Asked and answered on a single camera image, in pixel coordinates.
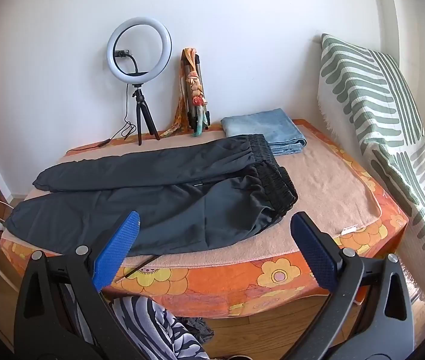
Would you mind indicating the beige fleece blanket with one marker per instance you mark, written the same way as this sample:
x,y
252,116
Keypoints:
x,y
328,183

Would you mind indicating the dark cloth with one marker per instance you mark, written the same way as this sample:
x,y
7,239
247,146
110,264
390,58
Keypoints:
x,y
199,332

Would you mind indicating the thin black stick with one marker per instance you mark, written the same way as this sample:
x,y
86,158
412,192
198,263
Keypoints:
x,y
141,264

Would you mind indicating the black pants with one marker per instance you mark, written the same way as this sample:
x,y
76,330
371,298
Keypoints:
x,y
182,198

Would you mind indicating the green striped white blanket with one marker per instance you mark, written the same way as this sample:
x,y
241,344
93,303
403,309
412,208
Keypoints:
x,y
381,120

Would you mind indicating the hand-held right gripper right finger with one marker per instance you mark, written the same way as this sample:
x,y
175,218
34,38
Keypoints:
x,y
315,249

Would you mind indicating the person's zebra striped clothing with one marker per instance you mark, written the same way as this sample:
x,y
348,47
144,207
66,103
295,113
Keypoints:
x,y
152,326

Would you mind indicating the folded blue jeans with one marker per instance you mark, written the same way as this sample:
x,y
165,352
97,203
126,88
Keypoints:
x,y
265,127

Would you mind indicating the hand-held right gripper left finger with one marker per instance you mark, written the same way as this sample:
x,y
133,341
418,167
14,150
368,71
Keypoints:
x,y
118,247

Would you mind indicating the orange floral bedsheet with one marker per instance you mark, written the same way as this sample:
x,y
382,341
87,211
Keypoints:
x,y
235,285

